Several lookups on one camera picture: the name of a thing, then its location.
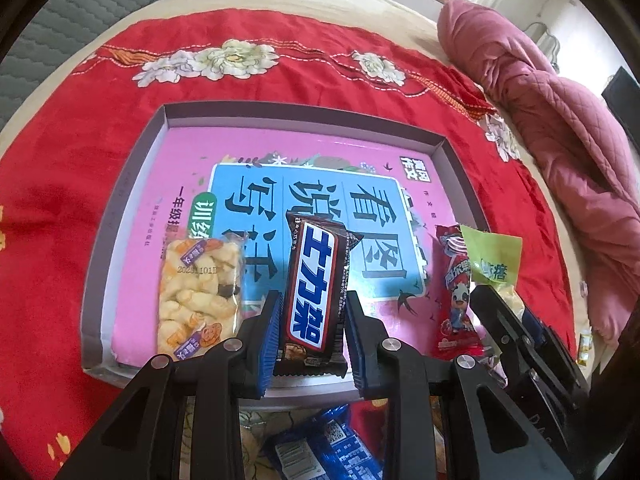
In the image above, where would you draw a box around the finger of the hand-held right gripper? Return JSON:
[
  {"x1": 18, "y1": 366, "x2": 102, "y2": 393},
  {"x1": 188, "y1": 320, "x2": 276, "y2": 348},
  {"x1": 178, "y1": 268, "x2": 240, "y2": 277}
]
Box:
[
  {"x1": 522, "y1": 305, "x2": 572, "y2": 377},
  {"x1": 472, "y1": 284, "x2": 542, "y2": 392}
]

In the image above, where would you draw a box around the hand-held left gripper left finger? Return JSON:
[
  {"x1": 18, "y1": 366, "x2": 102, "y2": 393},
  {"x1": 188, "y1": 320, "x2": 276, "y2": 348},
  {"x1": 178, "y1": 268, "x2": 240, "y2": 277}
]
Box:
[{"x1": 52, "y1": 290, "x2": 284, "y2": 480}]

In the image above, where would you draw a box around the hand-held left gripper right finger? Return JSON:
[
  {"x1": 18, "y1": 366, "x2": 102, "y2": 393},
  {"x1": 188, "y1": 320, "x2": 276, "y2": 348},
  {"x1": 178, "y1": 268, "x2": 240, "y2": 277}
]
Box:
[{"x1": 344, "y1": 290, "x2": 576, "y2": 480}]

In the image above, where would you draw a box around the red milk candy packet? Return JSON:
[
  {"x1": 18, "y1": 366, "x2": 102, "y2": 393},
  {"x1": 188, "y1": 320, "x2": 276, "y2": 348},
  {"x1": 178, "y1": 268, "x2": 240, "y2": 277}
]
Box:
[{"x1": 431, "y1": 224, "x2": 485, "y2": 361}]

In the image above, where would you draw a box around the dark brown chocolate bar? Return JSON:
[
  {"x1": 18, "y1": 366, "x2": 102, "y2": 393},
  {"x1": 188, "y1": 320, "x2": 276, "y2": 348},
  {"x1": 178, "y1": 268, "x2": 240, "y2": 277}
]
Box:
[{"x1": 274, "y1": 211, "x2": 364, "y2": 378}]

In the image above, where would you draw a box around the green candy packet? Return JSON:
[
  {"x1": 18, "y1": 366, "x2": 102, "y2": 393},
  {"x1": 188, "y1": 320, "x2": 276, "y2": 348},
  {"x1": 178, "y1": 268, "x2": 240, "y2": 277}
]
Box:
[{"x1": 460, "y1": 225, "x2": 526, "y2": 326}]

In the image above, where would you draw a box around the clear yellow puffed snack packet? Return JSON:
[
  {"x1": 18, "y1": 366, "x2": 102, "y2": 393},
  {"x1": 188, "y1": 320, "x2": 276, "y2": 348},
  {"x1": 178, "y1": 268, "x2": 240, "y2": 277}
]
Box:
[{"x1": 156, "y1": 236, "x2": 247, "y2": 363}]

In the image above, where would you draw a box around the blue wafer packet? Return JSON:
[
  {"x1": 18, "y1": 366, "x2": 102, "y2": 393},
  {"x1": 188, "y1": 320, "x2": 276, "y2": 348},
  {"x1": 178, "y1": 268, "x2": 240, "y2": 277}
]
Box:
[{"x1": 262, "y1": 405, "x2": 388, "y2": 480}]

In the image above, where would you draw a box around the shallow grey cardboard box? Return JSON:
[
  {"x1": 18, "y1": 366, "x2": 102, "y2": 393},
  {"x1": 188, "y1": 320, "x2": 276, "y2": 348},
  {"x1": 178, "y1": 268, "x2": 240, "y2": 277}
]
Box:
[{"x1": 80, "y1": 102, "x2": 496, "y2": 411}]

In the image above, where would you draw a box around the small yellow green packet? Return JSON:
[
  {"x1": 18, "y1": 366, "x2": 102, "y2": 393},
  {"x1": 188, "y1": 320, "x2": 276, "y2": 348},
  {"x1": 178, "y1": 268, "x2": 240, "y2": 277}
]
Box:
[{"x1": 577, "y1": 327, "x2": 593, "y2": 367}]

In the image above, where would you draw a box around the pink children's book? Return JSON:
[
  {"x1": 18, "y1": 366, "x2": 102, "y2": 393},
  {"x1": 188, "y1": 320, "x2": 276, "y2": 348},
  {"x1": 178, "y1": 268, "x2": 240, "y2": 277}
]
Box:
[{"x1": 107, "y1": 127, "x2": 488, "y2": 396}]

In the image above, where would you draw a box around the pink quilted blanket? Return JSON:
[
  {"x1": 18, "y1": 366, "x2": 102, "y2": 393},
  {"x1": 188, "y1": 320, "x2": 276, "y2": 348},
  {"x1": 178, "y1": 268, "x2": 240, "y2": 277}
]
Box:
[{"x1": 437, "y1": 0, "x2": 640, "y2": 346}]

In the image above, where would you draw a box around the black flat television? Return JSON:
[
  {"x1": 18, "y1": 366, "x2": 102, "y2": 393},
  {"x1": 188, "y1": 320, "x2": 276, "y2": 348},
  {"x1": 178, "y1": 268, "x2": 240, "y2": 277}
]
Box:
[{"x1": 601, "y1": 66, "x2": 640, "y2": 136}]

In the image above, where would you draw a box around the red floral cloth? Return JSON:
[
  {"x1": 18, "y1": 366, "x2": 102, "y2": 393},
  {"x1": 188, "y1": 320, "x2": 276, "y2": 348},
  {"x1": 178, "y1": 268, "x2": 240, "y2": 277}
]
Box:
[{"x1": 0, "y1": 10, "x2": 576, "y2": 480}]

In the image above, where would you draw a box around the grey quilted headboard cover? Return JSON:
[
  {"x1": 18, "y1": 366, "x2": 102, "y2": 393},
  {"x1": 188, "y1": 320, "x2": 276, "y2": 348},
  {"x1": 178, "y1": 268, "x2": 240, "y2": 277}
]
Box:
[{"x1": 0, "y1": 0, "x2": 221, "y2": 126}]

